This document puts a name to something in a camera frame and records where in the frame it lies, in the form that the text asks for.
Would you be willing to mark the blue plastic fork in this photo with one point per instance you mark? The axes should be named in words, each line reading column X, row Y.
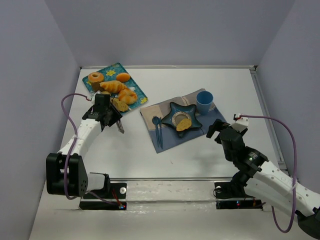
column 155, row 122

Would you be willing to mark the teal floral tray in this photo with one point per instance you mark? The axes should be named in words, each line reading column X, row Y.
column 110, row 73

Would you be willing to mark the twisted orange bread roll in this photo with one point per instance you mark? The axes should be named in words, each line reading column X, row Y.
column 127, row 96

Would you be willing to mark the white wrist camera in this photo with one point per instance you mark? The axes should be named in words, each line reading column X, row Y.
column 240, row 122
column 93, row 99

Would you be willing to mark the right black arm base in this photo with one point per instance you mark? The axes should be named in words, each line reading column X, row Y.
column 237, row 197

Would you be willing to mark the long striped croissant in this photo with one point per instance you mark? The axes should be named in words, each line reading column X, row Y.
column 113, row 86

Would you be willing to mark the round orange bun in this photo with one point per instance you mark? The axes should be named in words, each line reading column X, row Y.
column 123, row 77

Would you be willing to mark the orange ring donut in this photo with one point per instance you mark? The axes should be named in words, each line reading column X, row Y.
column 96, row 77

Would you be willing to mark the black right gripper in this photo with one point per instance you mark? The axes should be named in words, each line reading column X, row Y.
column 217, row 127

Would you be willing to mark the oval seeded bread slice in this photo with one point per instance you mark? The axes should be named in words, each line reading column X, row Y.
column 120, row 105

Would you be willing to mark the blue plastic cup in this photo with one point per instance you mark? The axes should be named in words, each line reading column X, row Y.
column 204, row 99

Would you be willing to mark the blue grey striped cloth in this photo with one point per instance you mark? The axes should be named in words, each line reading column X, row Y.
column 169, row 135

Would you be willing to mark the brown chocolate muffin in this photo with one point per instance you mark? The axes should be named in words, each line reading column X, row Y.
column 96, row 87

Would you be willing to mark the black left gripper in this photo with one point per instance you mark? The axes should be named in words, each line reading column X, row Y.
column 114, row 117

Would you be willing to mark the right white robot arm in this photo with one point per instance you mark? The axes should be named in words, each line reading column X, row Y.
column 258, row 177

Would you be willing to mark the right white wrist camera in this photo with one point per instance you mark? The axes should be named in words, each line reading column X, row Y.
column 240, row 122

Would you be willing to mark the blue star-shaped plate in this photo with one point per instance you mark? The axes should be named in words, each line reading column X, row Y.
column 177, row 113

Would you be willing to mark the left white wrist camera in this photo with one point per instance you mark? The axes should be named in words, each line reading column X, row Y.
column 93, row 99

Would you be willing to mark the brown bread slice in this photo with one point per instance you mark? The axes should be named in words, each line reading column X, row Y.
column 183, row 125

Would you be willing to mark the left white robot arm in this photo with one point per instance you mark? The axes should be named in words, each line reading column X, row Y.
column 66, row 174

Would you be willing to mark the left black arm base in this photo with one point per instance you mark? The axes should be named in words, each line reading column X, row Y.
column 113, row 200

